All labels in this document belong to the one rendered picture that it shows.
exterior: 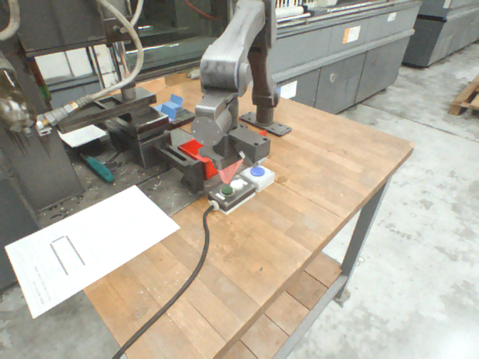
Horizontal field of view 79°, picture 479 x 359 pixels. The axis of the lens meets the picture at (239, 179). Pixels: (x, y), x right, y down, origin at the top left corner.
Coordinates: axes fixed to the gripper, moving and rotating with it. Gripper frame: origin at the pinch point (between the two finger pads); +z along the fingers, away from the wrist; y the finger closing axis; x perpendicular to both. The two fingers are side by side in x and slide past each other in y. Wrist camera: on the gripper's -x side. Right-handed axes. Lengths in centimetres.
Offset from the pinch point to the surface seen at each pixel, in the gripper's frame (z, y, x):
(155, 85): 1, 26, 70
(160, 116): -6.8, 1.2, 26.8
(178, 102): 3, 25, 52
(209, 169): 4.0, 3.7, 10.1
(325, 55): 20, 192, 84
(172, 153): 0.7, -1.2, 19.4
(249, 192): 4.7, 4.7, -3.3
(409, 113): 90, 307, 32
